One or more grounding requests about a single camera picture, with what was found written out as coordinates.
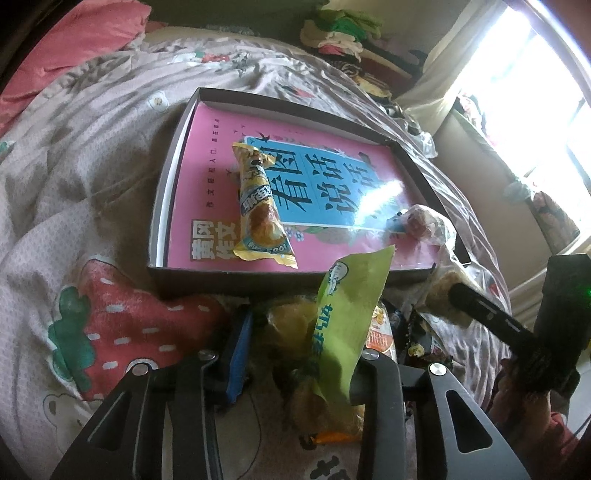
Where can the white plastic bag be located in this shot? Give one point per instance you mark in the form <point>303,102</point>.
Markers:
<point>422,136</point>

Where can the green snack packet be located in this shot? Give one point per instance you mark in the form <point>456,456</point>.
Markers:
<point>341,332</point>

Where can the orange white snack packet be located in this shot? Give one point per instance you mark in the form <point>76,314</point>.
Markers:
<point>383,334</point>

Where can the dark cardboard box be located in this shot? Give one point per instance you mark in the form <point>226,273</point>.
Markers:
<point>171,194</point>

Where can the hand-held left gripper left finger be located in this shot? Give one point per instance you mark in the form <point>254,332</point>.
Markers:
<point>238,355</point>

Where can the clear pastry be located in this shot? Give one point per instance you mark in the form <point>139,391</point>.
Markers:
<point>420,224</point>

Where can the pink blanket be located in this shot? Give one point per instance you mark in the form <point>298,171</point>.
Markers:
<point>69,55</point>

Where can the black snack packet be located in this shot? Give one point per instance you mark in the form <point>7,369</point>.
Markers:
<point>418,344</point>

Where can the clear rice cracker packet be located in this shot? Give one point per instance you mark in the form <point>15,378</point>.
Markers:
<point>445,290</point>

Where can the person's right hand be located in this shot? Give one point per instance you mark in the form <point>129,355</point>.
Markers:
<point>521,392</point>

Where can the window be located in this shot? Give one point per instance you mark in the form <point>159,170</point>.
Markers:
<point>531,92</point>

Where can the person's right forearm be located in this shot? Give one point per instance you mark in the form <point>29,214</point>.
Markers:
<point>561,443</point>

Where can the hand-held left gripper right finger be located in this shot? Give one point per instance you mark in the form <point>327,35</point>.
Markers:
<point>378,383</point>

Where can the pile of clothes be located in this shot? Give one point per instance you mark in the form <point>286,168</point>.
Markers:
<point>351,27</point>

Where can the pink and blue book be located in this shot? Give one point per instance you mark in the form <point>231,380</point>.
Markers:
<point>217,152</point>

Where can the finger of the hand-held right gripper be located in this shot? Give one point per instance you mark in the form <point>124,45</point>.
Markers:
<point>489,314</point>

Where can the yellow sausage packet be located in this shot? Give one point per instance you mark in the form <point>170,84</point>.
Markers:
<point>261,207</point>

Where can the beige curtain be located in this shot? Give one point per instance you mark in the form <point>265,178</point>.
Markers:
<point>443,78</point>

